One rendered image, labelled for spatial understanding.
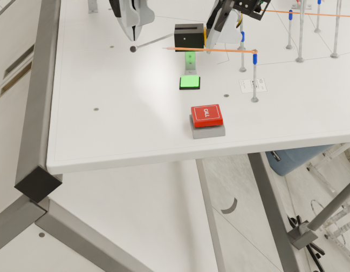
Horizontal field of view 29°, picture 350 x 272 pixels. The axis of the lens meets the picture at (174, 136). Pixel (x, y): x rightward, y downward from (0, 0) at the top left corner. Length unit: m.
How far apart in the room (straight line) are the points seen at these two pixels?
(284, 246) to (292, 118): 0.41
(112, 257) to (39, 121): 0.29
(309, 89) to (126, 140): 0.36
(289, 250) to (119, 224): 0.39
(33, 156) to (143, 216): 0.38
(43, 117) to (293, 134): 0.45
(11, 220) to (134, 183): 0.40
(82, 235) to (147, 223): 0.26
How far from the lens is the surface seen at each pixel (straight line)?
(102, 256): 1.29
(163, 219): 1.55
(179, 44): 1.32
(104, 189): 1.41
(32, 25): 1.90
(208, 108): 1.18
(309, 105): 1.25
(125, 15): 1.31
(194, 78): 1.31
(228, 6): 1.25
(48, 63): 1.44
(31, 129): 1.28
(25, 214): 1.22
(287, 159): 5.84
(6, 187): 1.32
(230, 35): 1.28
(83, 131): 1.22
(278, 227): 1.58
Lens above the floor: 1.43
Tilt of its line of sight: 19 degrees down
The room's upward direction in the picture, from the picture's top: 52 degrees clockwise
